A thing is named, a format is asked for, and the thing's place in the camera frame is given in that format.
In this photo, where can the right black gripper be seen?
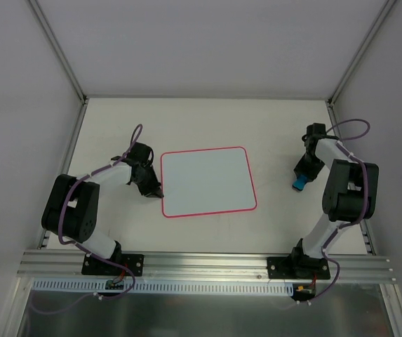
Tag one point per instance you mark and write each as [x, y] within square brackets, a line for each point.
[306, 172]

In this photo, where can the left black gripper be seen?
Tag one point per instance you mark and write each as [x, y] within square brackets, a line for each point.
[148, 182]

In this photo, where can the blue whiteboard eraser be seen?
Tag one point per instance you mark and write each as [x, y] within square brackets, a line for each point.
[299, 183]

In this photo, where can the pink-framed whiteboard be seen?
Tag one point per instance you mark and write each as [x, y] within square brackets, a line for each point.
[207, 182]

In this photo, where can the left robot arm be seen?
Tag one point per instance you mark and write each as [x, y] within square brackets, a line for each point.
[71, 211]

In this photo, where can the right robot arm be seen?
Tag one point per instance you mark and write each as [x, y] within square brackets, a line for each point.
[348, 198]

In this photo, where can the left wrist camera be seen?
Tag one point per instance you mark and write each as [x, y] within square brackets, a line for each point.
[140, 154]

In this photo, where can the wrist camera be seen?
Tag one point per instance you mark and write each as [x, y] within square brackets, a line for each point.
[140, 154]
[315, 129]

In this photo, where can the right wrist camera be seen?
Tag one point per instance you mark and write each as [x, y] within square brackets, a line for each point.
[315, 129]

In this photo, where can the white slotted cable duct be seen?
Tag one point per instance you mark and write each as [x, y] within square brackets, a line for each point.
[165, 287]

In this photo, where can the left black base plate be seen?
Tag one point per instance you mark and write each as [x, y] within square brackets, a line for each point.
[94, 267]

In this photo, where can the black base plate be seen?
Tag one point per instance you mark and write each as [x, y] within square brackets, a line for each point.
[94, 267]
[278, 267]

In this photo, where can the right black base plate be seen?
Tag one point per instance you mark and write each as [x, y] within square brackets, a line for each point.
[278, 267]

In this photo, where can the aluminium mounting rail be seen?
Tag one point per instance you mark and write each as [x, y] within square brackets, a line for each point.
[222, 267]

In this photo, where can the right aluminium frame post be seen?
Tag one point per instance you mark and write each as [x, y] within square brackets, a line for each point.
[363, 47]

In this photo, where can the aluminium frame post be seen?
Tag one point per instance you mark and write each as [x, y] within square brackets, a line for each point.
[56, 48]
[363, 47]

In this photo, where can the left aluminium frame post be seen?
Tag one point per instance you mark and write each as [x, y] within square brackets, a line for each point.
[56, 48]

